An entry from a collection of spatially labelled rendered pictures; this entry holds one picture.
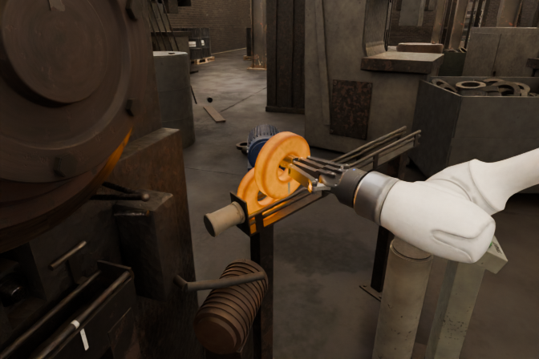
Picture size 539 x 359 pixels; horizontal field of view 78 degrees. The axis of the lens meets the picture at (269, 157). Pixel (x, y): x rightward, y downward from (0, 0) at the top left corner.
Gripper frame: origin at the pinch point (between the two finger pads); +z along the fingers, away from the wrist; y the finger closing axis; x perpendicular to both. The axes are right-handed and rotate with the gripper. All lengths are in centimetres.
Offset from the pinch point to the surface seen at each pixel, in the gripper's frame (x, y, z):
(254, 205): -16.2, -0.6, 9.0
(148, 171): -4.4, -21.8, 22.9
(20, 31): 29, -46, -9
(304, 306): -85, 36, 15
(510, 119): -24, 185, -16
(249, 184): -9.7, -1.9, 9.5
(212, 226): -17.1, -13.5, 10.0
